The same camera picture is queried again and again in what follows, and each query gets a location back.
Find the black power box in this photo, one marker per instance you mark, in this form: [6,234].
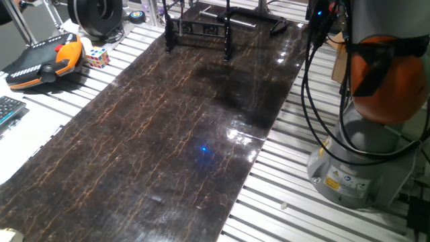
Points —
[418,215]

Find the thin aluminium frame bar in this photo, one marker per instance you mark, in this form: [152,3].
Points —
[52,15]

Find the black pen rack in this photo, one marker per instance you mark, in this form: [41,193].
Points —
[228,43]

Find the black round spool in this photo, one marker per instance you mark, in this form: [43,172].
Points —
[87,18]

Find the small white scrap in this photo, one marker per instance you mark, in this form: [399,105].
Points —
[284,205]

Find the white gold packet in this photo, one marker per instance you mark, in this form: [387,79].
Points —
[10,235]

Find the black computer keyboard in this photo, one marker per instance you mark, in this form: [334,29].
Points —
[10,107]

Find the large white table sheet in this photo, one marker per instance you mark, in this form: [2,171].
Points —
[20,151]

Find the dark marble pattern mat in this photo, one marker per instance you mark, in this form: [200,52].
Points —
[134,185]

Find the colourful puzzle cube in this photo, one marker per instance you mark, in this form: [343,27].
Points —
[98,58]

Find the black orange teach pendant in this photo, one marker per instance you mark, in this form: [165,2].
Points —
[33,57]

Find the open brown cardboard box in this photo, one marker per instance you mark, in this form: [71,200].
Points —
[340,64]

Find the person bare hand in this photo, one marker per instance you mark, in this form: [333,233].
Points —
[16,2]

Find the person dark sleeve arm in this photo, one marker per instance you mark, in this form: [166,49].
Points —
[5,15]

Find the silver orange robot arm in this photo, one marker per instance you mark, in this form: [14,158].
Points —
[369,17]

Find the white round object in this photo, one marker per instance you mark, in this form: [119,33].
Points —
[85,43]

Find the black stand base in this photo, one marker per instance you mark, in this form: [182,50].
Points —
[268,17]

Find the small round tape roll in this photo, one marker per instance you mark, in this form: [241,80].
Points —
[137,17]

